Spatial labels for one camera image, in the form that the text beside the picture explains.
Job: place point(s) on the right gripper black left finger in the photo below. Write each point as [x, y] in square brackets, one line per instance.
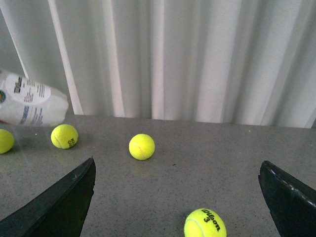
[60, 211]

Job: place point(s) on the white pleated curtain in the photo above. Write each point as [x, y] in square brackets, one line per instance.
[227, 61]

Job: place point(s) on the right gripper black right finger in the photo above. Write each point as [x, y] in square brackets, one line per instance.
[292, 203]

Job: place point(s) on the clear Wilson tennis ball can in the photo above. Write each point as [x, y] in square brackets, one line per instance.
[29, 103]

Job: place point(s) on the Wilson 3 yellow tennis ball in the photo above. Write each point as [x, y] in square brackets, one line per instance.
[204, 222]

